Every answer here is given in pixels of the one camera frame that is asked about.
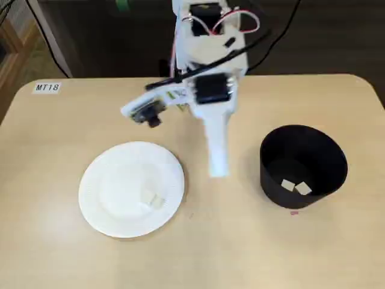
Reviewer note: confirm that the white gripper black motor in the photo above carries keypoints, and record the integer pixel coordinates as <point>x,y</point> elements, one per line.
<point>210,91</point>

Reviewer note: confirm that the white cube block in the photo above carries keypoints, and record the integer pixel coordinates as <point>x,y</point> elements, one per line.
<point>287,184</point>
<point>303,188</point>
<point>158,202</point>

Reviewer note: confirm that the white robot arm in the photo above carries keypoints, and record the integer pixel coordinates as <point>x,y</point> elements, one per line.
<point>210,51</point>

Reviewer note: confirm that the black pot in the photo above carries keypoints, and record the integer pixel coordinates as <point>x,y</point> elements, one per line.
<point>300,144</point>

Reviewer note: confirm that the white paper plate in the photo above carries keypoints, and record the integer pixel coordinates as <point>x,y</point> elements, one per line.
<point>120,180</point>

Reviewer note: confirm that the small pink sticker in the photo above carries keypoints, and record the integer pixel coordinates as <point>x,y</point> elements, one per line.
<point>294,212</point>

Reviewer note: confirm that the black panel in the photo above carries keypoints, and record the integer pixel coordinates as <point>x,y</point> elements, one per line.
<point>105,45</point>

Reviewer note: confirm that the white MT18 label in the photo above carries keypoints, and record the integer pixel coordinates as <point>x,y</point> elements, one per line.
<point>46,87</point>

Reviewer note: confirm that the wooden shelf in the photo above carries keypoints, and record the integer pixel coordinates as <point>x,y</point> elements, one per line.
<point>15,54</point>

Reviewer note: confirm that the wrist camera on white mount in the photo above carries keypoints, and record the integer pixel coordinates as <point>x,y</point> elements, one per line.
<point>141,110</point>

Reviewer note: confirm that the grey metal post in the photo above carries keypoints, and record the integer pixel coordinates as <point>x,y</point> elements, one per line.
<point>52,36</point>

